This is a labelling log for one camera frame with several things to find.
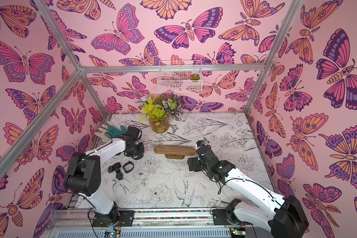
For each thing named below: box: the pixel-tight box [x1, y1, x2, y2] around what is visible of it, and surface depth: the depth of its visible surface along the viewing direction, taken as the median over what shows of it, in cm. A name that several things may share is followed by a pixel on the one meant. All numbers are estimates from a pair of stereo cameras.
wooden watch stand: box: [153, 145, 196, 160], surface depth 92 cm
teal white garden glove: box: [94, 123, 127, 140], surface depth 112 cm
